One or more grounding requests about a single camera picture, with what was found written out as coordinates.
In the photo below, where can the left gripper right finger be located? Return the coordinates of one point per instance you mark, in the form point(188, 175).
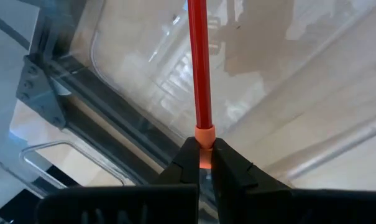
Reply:
point(268, 202)

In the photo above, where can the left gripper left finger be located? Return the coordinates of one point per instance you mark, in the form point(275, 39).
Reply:
point(119, 205)

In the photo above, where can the red pencil orange eraser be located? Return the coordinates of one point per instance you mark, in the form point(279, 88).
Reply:
point(200, 62)

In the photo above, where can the clear plastic pencil bin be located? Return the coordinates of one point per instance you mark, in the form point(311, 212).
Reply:
point(268, 93)

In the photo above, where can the black aluminium table frame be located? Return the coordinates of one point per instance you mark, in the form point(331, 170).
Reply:
point(91, 105)

